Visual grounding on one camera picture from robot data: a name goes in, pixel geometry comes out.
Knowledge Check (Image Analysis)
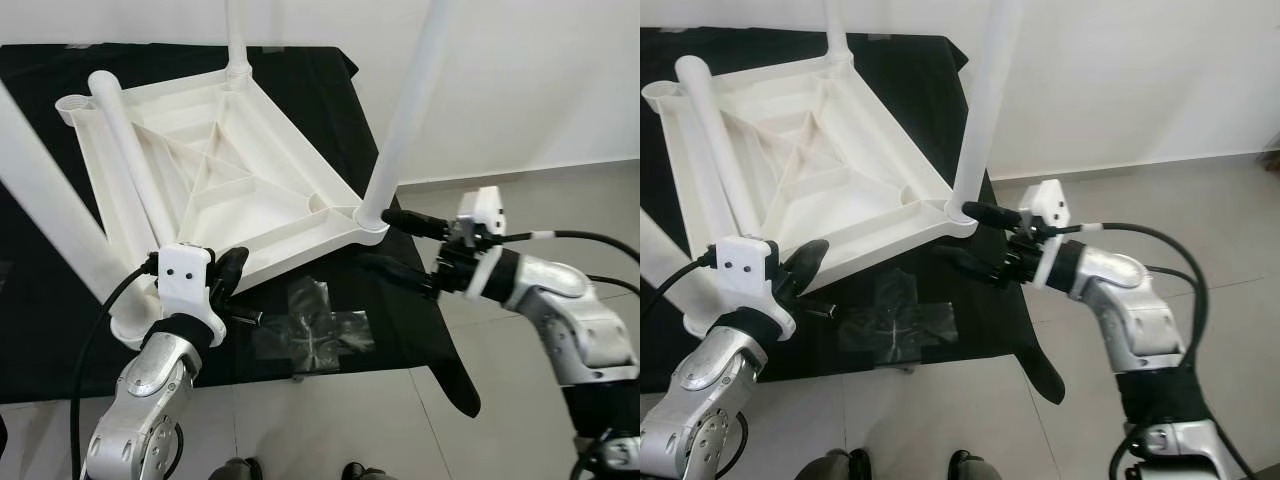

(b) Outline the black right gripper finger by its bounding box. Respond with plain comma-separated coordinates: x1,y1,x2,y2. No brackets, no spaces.
359,251,442,297
381,207,453,242
961,199,1028,233
934,244,1008,291

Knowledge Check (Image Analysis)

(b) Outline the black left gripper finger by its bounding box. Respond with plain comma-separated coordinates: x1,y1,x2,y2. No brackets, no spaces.
212,247,251,302
775,238,830,300

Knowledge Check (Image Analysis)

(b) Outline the clear tape cross patch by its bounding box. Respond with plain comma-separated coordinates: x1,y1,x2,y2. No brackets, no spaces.
838,270,959,366
250,278,376,376

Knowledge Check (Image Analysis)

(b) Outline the white plastic table top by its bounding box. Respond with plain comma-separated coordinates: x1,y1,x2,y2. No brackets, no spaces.
640,55,981,336
55,62,391,351

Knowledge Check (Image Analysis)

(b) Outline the black tablecloth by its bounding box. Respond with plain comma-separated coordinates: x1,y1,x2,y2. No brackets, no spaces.
640,28,1066,406
0,42,483,419

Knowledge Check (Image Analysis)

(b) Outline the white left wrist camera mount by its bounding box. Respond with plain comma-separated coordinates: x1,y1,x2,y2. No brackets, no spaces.
158,243,229,346
712,235,796,341

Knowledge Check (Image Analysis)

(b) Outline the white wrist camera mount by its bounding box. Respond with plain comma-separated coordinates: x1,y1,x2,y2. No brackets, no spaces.
712,235,796,341
1018,180,1079,293
158,243,229,346
452,187,509,301

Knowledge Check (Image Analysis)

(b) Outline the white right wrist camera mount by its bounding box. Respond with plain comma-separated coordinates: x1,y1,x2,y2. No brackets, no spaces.
1018,180,1079,293
452,187,509,301

